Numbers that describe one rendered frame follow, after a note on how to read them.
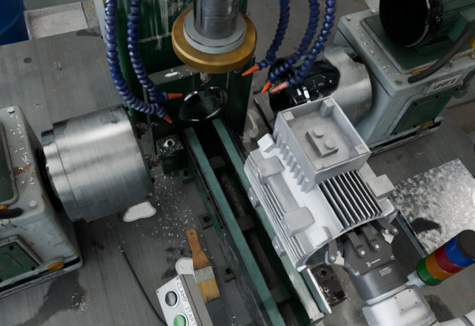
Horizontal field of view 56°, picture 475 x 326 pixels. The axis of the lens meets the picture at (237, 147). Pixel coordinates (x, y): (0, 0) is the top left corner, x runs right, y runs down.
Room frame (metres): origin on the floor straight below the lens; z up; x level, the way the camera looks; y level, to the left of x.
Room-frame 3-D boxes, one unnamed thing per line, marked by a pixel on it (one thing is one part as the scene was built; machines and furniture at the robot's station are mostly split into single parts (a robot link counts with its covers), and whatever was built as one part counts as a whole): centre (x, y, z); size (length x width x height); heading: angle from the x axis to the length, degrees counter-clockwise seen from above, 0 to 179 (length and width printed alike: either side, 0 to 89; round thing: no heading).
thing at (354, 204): (0.36, -0.15, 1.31); 0.20 x 0.19 x 0.19; 32
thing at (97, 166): (0.47, 0.36, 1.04); 0.37 x 0.25 x 0.25; 122
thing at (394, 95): (0.97, -0.44, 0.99); 0.35 x 0.31 x 0.37; 122
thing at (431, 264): (0.35, -0.48, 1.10); 0.06 x 0.06 x 0.04
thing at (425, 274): (0.35, -0.48, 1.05); 0.06 x 0.06 x 0.04
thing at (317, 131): (0.40, -0.13, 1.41); 0.12 x 0.11 x 0.07; 32
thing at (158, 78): (0.79, 0.14, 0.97); 0.30 x 0.11 x 0.34; 122
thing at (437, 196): (0.59, -0.60, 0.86); 0.27 x 0.24 x 0.12; 122
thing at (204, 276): (0.36, 0.05, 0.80); 0.21 x 0.05 x 0.01; 27
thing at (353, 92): (0.83, -0.22, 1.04); 0.41 x 0.25 x 0.25; 122
